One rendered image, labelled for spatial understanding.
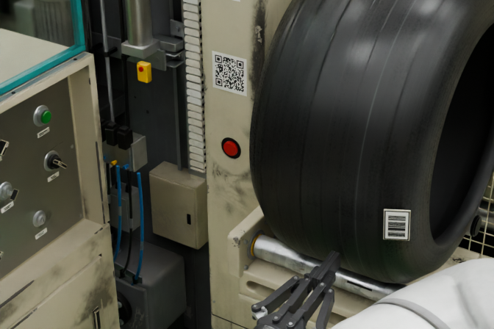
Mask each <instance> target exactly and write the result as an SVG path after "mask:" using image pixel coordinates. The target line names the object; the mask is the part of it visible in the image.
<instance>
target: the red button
mask: <svg viewBox="0 0 494 329"><path fill-rule="evenodd" d="M223 149H224V150H225V152H226V153H227V154H228V155H230V156H234V155H235V154H237V152H238V148H237V146H236V144H235V143H234V142H232V141H227V142H225V143H224V145H223Z"/></svg>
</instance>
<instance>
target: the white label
mask: <svg viewBox="0 0 494 329"><path fill-rule="evenodd" d="M410 212H411V210H399V209H384V233H383V239H392V240H407V241H409V230H410Z"/></svg>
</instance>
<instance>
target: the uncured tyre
mask: <svg viewBox="0 0 494 329"><path fill-rule="evenodd" d="M249 162H250V171H251V180H252V184H253V188H254V192H255V195H256V197H257V200H258V203H259V205H260V208H261V210H262V213H263V214H264V216H265V219H266V221H267V224H268V226H269V228H270V229H271V230H272V232H273V233H274V235H275V236H276V237H277V238H278V239H280V240H281V241H283V242H284V243H285V244H286V245H288V246H289V247H291V248H292V249H294V250H295V251H297V252H299V253H303V254H305V255H307V256H311V257H313V258H315V259H319V260H321V261H324V260H325V259H326V257H327V256H328V255H329V254H330V253H331V251H332V250H333V251H335V252H338V253H340V267H342V268H343V269H346V270H350V271H352V272H355V273H358V274H360V275H364V276H366V277H369V278H372V279H374V280H377V281H381V282H383V283H409V282H411V281H414V280H416V279H418V278H420V277H423V276H424V275H427V274H429V273H430V272H434V271H435V270H437V269H439V268H440V267H441V266H443V265H444V263H446V262H447V260H448V259H449V258H450V257H451V255H452V254H453V253H454V251H455V250H456V249H457V247H458V246H459V244H460V242H461V241H462V239H463V237H464V236H465V234H466V232H467V230H468V229H469V227H470V224H471V223H472V221H473V218H474V217H475V215H476V212H477V210H478V208H479V205H480V203H481V201H482V198H483V196H484V193H485V191H486V188H487V185H488V184H489V181H490V177H491V175H492V173H493V169H494V0H292V1H291V2H290V4H289V6H288V8H287V9H286V11H285V13H284V15H283V16H282V19H281V20H280V22H279V25H278V27H277V29H276V31H275V34H274V36H273V39H272V41H271V44H270V46H269V49H268V52H267V54H266V57H265V61H264V63H263V66H262V70H261V74H260V77H259V81H258V85H257V91H256V95H255V99H254V105H253V110H252V116H251V128H250V138H249ZM384 209H399V210H411V212H410V230H409V241H407V240H392V239H383V233H384Z"/></svg>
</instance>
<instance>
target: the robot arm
mask: <svg viewBox="0 0 494 329"><path fill-rule="evenodd" d="M339 268H340V253H338V252H335V251H333V250H332V251H331V253H330V254H329V255H328V256H327V257H326V259H325V260H324V262H323V263H322V265H321V266H320V267H319V266H316V267H314V268H313V269H312V271H311V272H310V273H305V274H304V278H299V277H298V276H297V275H294V276H293V277H292V278H291V279H290V280H288V281H287V282H286V283H284V284H283V285H282V286H280V287H279V288H278V289H277V290H276V291H275V292H273V293H272V294H270V295H269V296H268V297H266V298H265V299H264V300H263V301H260V302H258V303H255V304H253V305H252V306H251V312H252V318H253V319H254V320H256V321H257V326H255V327H254V329H306V326H307V322H308V321H309V319H310V318H311V316H312V315H313V314H314V313H315V311H316V310H317V308H318V306H319V305H320V304H321V303H322V301H323V303H322V305H321V309H320V311H319V314H318V318H317V320H316V323H315V327H313V328H312V329H326V326H327V323H328V321H329V317H330V314H331V312H332V308H333V305H334V290H333V289H332V288H331V286H332V284H333V283H334V282H335V281H336V272H337V271H338V269H339ZM312 290H313V292H312V294H311V295H310V296H309V297H308V299H307V300H306V302H305V303H304V304H303V306H302V307H301V308H299V307H300V306H301V304H302V303H303V302H304V301H305V299H306V298H307V296H308V295H309V293H310V292H311V291H312ZM286 301H287V302H286ZM285 302H286V303H285ZM282 304H283V305H282ZM280 305H282V306H281V308H280V309H279V310H278V311H276V312H273V311H275V310H276V309H277V308H278V307H279V306H280ZM272 312H273V313H272ZM331 329H494V258H480V259H473V260H469V261H465V262H462V263H460V264H457V265H454V266H452V267H449V268H447V269H444V270H442V271H439V272H437V273H435V274H433V275H430V276H428V277H426V278H424V279H422V280H420V281H418V282H416V283H413V284H411V285H409V286H406V287H404V288H403V289H400V290H398V291H396V292H393V293H392V294H390V295H388V296H386V297H384V298H382V299H381V300H379V301H377V302H376V303H374V304H373V305H371V306H369V307H368V308H366V309H365V310H363V311H361V312H360V313H358V314H357V315H354V316H352V317H350V318H348V319H345V320H343V321H342V322H339V323H338V324H336V325H335V326H334V327H332V328H331Z"/></svg>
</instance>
